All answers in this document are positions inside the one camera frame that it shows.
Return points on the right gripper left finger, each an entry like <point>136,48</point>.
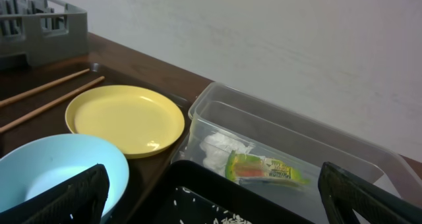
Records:
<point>79,199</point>

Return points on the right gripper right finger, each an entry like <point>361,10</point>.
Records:
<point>344,194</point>

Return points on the light blue bowl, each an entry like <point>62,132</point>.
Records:
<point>44,163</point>

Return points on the yellow round plate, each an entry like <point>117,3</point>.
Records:
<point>139,121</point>

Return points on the green orange snack wrapper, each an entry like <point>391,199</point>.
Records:
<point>253,169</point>

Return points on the food scraps rice pile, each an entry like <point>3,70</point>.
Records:
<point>187,207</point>

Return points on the wooden chopstick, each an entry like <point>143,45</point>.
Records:
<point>50,105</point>
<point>41,88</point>

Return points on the white tissue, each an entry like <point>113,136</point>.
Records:
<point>217,148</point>

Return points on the black waste tray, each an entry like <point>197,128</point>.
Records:
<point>156,206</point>

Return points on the clear plastic bin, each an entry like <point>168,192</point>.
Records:
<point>297,141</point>

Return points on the dark brown serving tray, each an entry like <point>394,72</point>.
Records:
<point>144,172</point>

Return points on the grey plastic dish rack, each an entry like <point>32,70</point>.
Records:
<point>38,32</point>

